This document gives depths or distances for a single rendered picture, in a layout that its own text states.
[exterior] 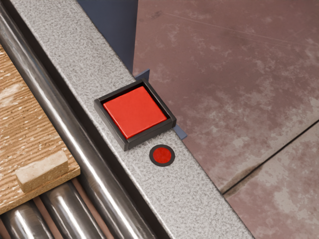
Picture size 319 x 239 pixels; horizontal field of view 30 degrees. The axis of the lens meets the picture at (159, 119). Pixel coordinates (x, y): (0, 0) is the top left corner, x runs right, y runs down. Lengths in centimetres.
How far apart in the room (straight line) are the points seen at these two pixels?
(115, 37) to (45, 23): 55
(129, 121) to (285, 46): 145
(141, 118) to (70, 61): 14
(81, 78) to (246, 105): 120
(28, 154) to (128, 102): 14
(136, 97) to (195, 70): 125
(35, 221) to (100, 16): 73
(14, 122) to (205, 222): 25
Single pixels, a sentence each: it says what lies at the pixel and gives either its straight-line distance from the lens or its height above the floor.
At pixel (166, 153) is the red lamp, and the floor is 92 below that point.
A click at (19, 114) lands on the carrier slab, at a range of 74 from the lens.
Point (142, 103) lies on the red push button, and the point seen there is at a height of 93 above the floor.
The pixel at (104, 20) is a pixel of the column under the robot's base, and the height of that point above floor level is 56.
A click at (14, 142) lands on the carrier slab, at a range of 71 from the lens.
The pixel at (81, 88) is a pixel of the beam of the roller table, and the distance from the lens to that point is 78.
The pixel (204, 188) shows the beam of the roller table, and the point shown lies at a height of 91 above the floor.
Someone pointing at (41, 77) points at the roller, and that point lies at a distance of 79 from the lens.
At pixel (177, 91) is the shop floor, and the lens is 193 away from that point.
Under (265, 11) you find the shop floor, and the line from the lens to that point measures 224.
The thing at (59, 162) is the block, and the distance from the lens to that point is 67.
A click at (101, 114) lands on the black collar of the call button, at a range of 74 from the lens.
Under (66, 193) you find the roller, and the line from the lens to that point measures 70.
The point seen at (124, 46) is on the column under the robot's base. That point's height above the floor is 45.
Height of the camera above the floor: 154
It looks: 56 degrees down
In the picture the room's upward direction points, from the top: 9 degrees clockwise
